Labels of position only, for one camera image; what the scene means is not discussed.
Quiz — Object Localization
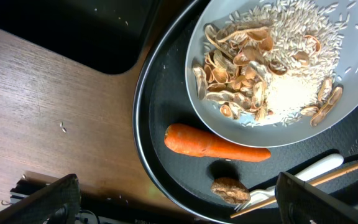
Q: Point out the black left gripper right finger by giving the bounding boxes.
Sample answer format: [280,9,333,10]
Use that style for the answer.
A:
[275,172,358,224]

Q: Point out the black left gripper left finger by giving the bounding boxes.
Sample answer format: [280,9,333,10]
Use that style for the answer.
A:
[0,174,81,224]

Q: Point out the wooden chopstick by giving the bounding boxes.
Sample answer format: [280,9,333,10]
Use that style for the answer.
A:
[230,163,358,218]

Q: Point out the white plastic fork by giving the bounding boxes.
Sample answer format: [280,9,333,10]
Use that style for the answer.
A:
[235,154,344,212]

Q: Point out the walnut shell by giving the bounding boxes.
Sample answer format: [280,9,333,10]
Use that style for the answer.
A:
[211,177,251,205]

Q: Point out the orange carrot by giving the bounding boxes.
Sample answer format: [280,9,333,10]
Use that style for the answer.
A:
[164,124,271,162]

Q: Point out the grey plate with food scraps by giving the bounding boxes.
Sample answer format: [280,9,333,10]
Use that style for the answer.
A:
[185,0,358,147]

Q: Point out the pile of rice and shells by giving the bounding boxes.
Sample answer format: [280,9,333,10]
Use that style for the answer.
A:
[188,0,351,127]

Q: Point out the round black serving tray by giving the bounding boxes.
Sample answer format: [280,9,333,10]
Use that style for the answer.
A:
[133,1,358,223]

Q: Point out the black rectangular tray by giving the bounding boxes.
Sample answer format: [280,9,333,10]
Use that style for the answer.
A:
[0,0,161,75]

